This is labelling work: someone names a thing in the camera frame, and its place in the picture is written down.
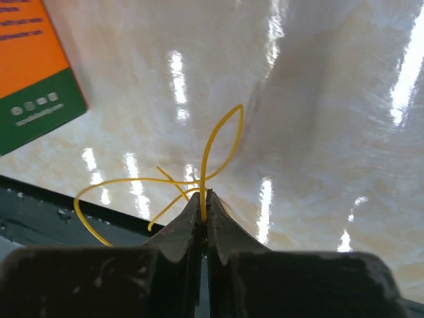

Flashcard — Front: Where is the sponge daddy package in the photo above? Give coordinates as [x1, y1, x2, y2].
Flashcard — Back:
[1, 1, 87, 155]

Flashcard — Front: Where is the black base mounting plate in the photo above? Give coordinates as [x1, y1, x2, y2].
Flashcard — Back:
[1, 176, 163, 246]

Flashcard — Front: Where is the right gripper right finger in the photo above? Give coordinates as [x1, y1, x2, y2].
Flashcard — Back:
[206, 191, 409, 317]

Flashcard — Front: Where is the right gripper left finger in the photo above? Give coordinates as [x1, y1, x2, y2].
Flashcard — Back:
[1, 194, 201, 317]

